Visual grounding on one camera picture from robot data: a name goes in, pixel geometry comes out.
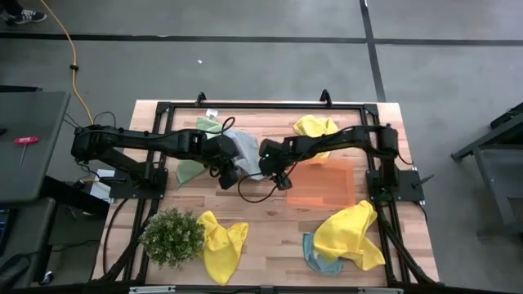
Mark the grey metal cart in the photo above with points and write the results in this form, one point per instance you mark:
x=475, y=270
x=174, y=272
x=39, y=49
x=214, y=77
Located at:
x=490, y=175

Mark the green microfiber towel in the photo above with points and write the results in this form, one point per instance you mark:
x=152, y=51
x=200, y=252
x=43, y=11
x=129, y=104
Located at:
x=188, y=171

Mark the blue microfiber towel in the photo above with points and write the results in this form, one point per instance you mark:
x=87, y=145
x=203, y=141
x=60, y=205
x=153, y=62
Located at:
x=312, y=259

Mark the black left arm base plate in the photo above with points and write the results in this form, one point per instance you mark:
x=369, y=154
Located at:
x=122, y=188

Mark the person's leg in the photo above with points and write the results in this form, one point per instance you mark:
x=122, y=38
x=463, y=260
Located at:
x=10, y=5

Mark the dark grey desk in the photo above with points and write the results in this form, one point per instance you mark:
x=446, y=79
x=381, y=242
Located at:
x=32, y=122

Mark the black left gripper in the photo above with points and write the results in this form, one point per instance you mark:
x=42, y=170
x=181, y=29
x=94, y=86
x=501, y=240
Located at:
x=220, y=151

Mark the grey microfiber towel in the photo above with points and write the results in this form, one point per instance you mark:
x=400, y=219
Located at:
x=247, y=147

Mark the person's shoe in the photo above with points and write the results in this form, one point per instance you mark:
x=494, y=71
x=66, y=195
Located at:
x=30, y=16

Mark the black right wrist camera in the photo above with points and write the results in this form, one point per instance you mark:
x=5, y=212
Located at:
x=283, y=182

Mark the large yellow microfiber towel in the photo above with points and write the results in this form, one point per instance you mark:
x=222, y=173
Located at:
x=343, y=237

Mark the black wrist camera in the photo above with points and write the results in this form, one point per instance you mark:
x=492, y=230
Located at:
x=283, y=182
x=229, y=179

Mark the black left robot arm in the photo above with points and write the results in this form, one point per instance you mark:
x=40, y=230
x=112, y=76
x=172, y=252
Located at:
x=135, y=141

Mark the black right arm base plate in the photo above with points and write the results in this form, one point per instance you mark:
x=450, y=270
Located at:
x=404, y=185

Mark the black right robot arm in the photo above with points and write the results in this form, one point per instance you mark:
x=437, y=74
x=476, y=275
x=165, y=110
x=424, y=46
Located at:
x=347, y=136

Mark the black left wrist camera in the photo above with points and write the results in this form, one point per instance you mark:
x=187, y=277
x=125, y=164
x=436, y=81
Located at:
x=229, y=179

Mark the orange translucent plastic bin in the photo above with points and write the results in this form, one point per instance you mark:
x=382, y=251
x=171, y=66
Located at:
x=323, y=183

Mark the white paper sheet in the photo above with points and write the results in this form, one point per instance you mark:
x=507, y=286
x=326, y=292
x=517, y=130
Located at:
x=100, y=190

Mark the black aluminium table frame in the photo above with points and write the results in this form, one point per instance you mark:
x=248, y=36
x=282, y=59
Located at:
x=265, y=105

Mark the yellow waffle-weave towel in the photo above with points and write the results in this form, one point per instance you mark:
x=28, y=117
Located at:
x=220, y=249

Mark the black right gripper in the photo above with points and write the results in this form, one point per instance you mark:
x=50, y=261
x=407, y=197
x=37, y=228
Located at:
x=274, y=157

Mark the artificial green plant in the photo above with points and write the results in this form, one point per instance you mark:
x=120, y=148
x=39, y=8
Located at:
x=171, y=239

